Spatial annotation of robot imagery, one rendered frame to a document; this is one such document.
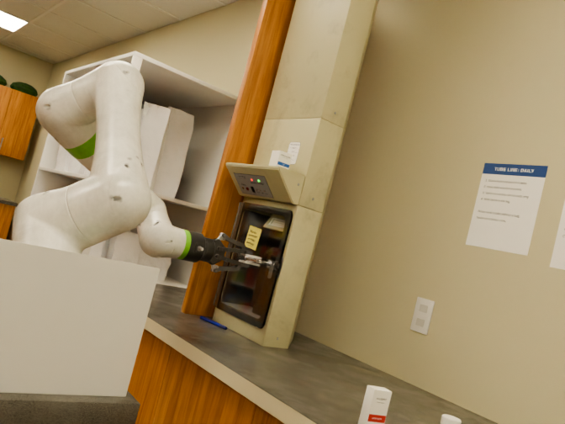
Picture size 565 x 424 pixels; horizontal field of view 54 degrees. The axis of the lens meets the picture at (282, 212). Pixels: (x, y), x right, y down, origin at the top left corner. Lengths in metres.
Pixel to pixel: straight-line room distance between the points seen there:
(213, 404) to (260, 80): 1.20
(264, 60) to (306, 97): 0.31
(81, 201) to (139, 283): 0.21
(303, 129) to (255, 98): 0.32
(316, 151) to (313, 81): 0.26
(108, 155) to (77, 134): 0.33
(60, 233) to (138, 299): 0.22
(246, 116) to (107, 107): 0.88
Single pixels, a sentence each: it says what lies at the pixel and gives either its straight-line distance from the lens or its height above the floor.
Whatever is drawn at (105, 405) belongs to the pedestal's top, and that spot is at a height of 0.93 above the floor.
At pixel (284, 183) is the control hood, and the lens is 1.76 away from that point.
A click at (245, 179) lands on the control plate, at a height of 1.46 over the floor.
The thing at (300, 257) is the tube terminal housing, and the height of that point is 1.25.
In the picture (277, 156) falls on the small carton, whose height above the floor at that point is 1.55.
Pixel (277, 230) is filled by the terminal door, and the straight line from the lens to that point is 1.83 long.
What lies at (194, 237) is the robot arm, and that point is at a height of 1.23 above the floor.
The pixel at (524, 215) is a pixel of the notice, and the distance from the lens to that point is 1.81.
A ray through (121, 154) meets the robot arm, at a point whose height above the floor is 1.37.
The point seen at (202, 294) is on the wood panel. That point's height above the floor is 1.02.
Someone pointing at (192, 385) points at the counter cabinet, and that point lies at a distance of 1.64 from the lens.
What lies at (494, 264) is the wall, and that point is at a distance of 1.82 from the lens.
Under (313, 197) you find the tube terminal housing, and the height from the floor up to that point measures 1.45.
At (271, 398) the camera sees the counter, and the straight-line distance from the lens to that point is 1.31.
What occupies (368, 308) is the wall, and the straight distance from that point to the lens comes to 2.08.
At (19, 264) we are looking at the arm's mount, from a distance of 0.96.
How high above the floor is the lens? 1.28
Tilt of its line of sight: 3 degrees up
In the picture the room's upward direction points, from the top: 14 degrees clockwise
